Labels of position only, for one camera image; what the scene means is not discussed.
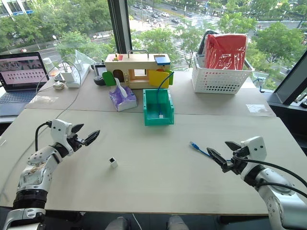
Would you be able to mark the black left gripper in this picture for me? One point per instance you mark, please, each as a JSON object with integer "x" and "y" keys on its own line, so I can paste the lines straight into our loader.
{"x": 76, "y": 141}

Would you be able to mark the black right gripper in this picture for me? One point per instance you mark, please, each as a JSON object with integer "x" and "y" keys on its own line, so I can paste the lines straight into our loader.
{"x": 236, "y": 164}

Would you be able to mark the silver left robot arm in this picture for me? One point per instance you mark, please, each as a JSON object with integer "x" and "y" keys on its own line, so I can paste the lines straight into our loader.
{"x": 36, "y": 175}

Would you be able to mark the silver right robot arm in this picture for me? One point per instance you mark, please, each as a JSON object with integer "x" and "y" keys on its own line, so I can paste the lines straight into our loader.
{"x": 275, "y": 198}

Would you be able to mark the small white adapter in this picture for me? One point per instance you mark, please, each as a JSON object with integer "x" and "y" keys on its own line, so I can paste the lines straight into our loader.
{"x": 113, "y": 162}

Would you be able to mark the purple tissue pack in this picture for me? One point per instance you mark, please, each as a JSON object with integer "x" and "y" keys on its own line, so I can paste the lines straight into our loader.
{"x": 124, "y": 98}

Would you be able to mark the white power strip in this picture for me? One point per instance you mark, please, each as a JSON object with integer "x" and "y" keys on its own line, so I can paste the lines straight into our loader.
{"x": 76, "y": 80}

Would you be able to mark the small white round object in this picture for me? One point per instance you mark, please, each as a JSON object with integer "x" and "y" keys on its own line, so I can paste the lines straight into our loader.
{"x": 58, "y": 85}

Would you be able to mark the black remote controller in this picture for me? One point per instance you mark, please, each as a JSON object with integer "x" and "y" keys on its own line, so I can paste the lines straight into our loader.
{"x": 98, "y": 74}

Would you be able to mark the white charger adapter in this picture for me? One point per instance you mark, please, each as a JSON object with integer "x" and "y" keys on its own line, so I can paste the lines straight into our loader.
{"x": 66, "y": 74}

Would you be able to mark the green plastic bin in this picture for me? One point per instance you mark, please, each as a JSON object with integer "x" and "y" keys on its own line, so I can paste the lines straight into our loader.
{"x": 168, "y": 119}

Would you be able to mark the white perforated plastic basket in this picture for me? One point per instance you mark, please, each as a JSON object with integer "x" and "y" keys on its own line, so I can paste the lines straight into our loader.
{"x": 216, "y": 81}

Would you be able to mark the open laptop computer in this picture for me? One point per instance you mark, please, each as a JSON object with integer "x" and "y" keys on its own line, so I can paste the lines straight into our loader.
{"x": 19, "y": 79}

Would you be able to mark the wooden latch box toy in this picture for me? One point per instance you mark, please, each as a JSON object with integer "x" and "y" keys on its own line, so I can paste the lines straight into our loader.
{"x": 141, "y": 65}

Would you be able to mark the red plastic bag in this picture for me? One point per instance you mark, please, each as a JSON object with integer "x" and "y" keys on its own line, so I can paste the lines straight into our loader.
{"x": 225, "y": 51}

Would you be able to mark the black item behind red bag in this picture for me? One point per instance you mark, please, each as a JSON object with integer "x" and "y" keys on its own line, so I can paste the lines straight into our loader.
{"x": 202, "y": 44}

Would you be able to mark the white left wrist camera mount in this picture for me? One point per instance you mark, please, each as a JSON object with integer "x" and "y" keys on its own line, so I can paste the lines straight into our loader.
{"x": 61, "y": 130}

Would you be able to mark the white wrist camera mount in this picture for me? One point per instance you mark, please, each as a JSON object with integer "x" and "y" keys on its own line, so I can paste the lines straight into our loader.
{"x": 255, "y": 148}
{"x": 61, "y": 130}

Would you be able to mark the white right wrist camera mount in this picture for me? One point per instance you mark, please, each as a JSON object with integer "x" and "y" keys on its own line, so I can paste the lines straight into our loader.
{"x": 255, "y": 148}

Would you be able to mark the black slanted window frame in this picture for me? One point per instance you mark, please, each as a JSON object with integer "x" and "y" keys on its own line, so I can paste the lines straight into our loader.
{"x": 291, "y": 81}

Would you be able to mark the black window frame post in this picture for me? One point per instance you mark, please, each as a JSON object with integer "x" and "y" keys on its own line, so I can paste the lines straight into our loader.
{"x": 120, "y": 26}

